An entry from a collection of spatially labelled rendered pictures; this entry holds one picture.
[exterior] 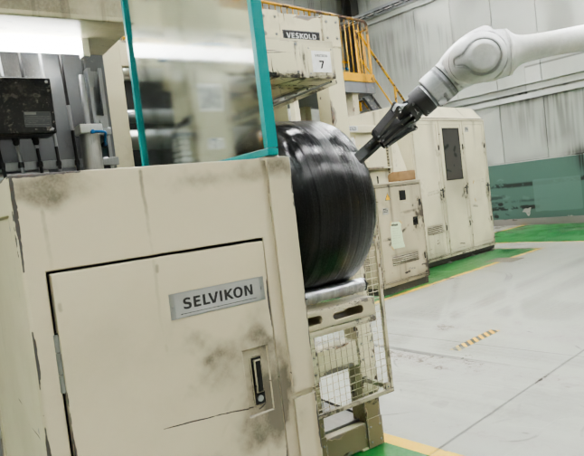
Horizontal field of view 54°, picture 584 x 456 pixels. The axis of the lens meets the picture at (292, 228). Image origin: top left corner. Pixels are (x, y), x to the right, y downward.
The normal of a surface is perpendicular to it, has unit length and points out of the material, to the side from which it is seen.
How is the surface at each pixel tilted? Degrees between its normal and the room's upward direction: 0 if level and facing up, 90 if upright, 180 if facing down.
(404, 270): 90
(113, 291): 90
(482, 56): 99
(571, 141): 90
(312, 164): 65
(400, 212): 90
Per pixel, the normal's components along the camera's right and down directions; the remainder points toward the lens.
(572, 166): -0.73, 0.12
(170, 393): 0.56, -0.02
